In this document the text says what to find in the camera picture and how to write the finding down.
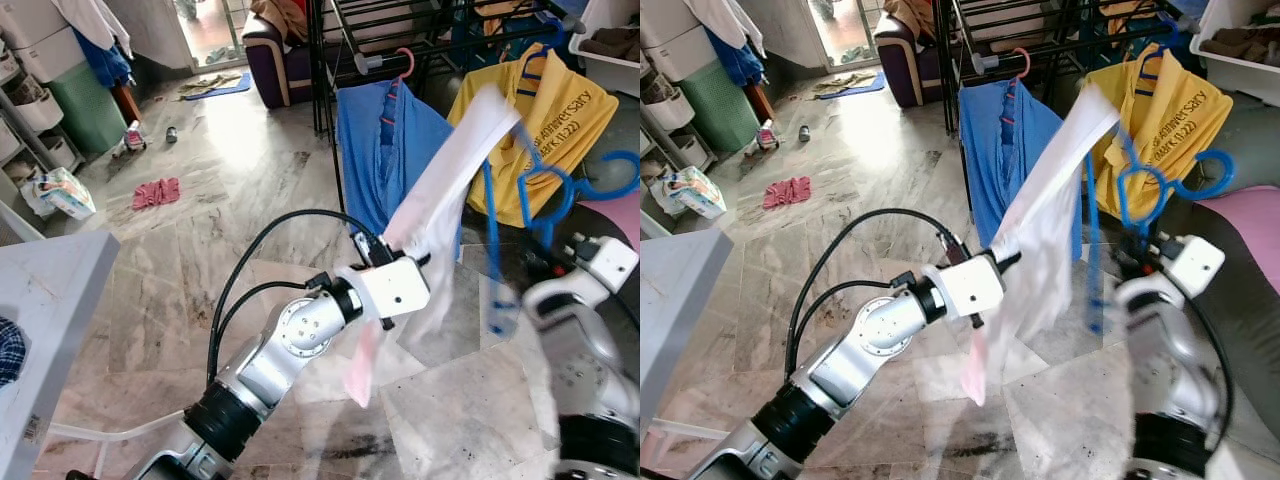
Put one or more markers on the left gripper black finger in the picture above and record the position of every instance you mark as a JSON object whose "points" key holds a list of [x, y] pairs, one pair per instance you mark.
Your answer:
{"points": [[421, 259], [1006, 261]]}

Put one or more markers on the white shirt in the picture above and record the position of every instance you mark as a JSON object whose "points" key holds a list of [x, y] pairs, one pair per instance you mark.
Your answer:
{"points": [[440, 210], [1040, 220]]}

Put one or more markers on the blue plaid shirt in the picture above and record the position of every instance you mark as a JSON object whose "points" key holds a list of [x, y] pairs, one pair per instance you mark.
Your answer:
{"points": [[8, 350]]}

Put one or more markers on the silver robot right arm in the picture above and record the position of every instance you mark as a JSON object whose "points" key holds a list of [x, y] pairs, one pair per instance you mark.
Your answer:
{"points": [[580, 370], [1170, 370]]}

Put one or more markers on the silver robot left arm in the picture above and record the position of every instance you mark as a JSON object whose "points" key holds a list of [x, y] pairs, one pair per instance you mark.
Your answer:
{"points": [[290, 350], [860, 350]]}

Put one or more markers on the pink hanger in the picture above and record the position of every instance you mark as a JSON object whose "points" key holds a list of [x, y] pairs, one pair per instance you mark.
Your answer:
{"points": [[408, 65], [1025, 65]]}

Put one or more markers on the pink cushion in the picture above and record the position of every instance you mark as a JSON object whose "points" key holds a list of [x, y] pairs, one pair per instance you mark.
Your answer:
{"points": [[1245, 215], [622, 215]]}

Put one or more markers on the white slanted bar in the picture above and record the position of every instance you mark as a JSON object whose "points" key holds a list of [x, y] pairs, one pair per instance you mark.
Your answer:
{"points": [[15, 225], [650, 225]]}

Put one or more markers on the light grey folding table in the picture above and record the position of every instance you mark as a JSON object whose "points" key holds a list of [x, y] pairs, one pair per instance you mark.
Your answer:
{"points": [[45, 300], [680, 300]]}

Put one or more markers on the dark green sofa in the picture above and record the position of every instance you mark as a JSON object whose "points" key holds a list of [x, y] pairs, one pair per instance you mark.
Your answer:
{"points": [[1255, 320], [628, 130]]}

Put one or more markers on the tissue pack in plastic bag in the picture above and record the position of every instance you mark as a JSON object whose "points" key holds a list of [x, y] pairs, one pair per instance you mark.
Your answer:
{"points": [[62, 192], [690, 190]]}

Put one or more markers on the yellow printed t-shirt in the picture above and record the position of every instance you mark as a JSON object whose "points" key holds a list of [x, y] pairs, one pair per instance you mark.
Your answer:
{"points": [[1185, 115], [555, 120]]}

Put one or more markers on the shelf unit with white baskets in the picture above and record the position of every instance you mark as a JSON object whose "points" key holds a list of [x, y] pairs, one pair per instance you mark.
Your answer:
{"points": [[662, 105], [35, 110]]}

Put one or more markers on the white plastic tub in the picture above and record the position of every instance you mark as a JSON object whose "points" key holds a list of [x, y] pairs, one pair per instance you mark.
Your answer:
{"points": [[1240, 85], [600, 75]]}

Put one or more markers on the purple armchair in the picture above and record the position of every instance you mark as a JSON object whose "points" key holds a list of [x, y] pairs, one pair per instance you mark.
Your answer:
{"points": [[910, 75], [275, 75]]}

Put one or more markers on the black metal drying rack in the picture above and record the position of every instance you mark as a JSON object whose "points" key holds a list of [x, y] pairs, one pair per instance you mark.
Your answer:
{"points": [[345, 60], [975, 45]]}

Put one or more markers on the blue door mat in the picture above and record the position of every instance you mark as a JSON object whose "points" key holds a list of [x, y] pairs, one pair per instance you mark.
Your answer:
{"points": [[868, 87], [235, 90]]}

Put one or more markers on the green laundry bin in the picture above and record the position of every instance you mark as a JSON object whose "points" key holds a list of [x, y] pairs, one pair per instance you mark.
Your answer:
{"points": [[85, 105], [722, 105]]}

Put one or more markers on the red floor cloth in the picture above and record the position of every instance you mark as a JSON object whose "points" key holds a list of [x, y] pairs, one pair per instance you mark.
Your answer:
{"points": [[157, 192], [787, 192]]}

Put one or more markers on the brown clothes pile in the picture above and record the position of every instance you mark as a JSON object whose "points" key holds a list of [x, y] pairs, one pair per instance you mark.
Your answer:
{"points": [[1245, 42], [610, 42]]}

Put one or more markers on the beige floor cloth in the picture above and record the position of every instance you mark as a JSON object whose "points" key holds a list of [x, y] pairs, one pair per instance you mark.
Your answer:
{"points": [[210, 80], [842, 78]]}

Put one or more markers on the white storage box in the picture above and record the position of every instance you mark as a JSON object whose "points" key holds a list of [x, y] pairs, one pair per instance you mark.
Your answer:
{"points": [[680, 40], [45, 50]]}

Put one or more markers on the brown garment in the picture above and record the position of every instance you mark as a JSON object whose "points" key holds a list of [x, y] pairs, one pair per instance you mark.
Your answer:
{"points": [[285, 15], [915, 15]]}

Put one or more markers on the blue towel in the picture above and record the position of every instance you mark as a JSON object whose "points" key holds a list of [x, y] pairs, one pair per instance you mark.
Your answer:
{"points": [[740, 57], [105, 60]]}

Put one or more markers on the white hanging garment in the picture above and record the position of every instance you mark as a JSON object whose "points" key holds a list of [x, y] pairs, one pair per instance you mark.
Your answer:
{"points": [[730, 15], [90, 20]]}

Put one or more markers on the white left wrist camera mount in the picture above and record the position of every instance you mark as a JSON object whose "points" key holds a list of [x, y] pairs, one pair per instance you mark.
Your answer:
{"points": [[395, 290], [970, 285]]}

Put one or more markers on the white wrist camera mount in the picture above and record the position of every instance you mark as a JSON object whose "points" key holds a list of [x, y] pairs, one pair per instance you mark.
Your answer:
{"points": [[1195, 265], [395, 290], [970, 285], [610, 262]]}

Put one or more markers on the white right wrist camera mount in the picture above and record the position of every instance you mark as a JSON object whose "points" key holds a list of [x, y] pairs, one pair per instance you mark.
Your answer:
{"points": [[610, 262], [1195, 265]]}

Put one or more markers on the brown wooden post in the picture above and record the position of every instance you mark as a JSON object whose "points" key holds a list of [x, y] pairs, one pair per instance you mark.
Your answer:
{"points": [[759, 100], [126, 102]]}

